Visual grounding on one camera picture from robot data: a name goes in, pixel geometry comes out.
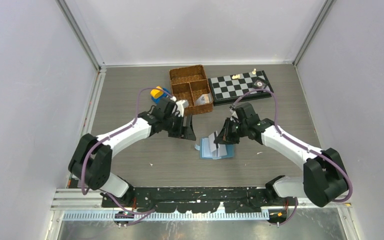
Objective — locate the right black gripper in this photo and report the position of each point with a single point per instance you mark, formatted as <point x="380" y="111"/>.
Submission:
<point x="225" y="137"/>

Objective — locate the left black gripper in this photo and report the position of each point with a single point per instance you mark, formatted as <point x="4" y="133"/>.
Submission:
<point x="180" y="133"/>

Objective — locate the blue card holder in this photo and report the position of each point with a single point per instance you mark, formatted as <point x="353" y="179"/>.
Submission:
<point x="224" y="152"/>

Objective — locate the white magnetic stripe card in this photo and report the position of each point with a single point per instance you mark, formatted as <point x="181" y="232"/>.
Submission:
<point x="213" y="147"/>

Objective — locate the brown wicker basket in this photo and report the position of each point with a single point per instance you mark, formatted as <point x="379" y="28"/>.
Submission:
<point x="190" y="83"/>

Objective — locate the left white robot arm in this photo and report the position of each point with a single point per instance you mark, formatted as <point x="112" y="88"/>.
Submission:
<point x="92" y="159"/>

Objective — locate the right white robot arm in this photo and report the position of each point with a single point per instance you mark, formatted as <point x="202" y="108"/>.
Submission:
<point x="324" y="177"/>

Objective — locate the cards in basket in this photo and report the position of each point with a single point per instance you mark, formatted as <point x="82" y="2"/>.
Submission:
<point x="203" y="99"/>

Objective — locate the black white chessboard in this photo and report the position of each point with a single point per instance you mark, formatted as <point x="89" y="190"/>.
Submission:
<point x="226" y="90"/>

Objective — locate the blue yellow toy car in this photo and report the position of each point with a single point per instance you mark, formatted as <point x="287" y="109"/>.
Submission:
<point x="157" y="95"/>

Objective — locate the cream chess piece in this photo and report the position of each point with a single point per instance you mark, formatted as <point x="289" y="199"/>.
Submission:
<point x="235" y="77"/>

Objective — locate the black square box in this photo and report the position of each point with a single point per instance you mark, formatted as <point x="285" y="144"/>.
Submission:
<point x="261" y="84"/>

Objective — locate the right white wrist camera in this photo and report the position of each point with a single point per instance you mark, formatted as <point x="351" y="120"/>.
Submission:
<point x="234" y="117"/>

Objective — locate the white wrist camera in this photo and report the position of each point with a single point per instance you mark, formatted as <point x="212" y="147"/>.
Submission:
<point x="180" y="106"/>
<point x="234" y="117"/>

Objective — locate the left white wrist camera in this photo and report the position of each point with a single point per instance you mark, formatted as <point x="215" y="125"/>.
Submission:
<point x="180" y="106"/>

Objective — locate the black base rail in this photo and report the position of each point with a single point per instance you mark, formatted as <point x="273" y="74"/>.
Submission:
<point x="198" y="200"/>

